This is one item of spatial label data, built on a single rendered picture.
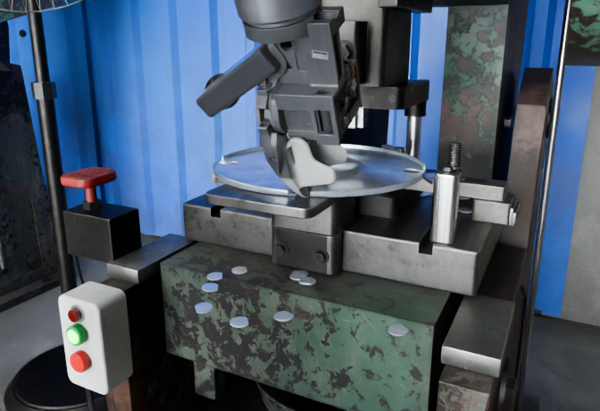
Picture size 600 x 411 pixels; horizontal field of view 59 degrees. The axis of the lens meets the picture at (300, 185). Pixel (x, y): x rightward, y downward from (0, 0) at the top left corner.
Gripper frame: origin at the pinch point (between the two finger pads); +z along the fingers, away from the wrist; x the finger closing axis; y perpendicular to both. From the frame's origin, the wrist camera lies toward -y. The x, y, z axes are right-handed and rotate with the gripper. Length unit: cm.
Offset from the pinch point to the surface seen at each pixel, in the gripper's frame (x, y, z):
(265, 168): 8.8, -9.8, 5.4
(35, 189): 60, -151, 72
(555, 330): 85, 36, 127
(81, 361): -18.3, -27.4, 18.8
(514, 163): 42, 20, 26
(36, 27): 46, -88, 1
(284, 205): -3.4, -0.4, 0.0
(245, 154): 15.1, -17.1, 8.4
